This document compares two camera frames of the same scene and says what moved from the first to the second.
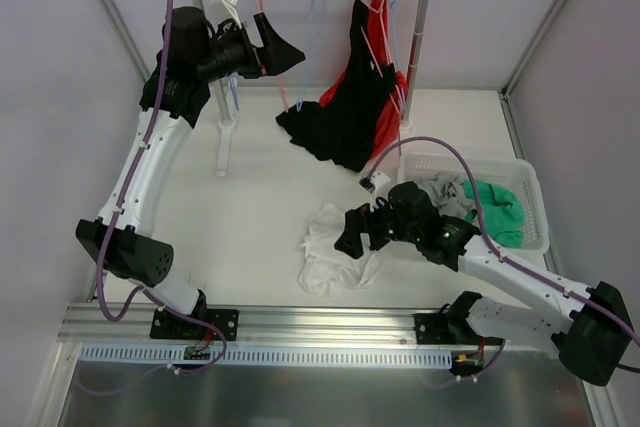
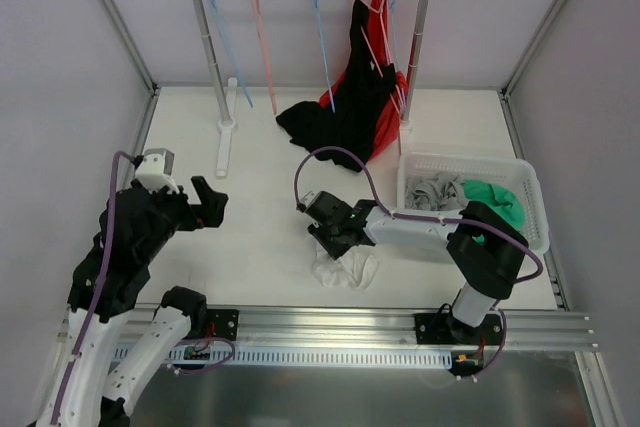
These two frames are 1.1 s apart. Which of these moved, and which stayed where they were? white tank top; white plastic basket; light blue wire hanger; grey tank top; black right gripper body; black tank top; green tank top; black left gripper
Moved: black left gripper; white tank top; light blue wire hanger; black right gripper body
Stayed: grey tank top; black tank top; green tank top; white plastic basket
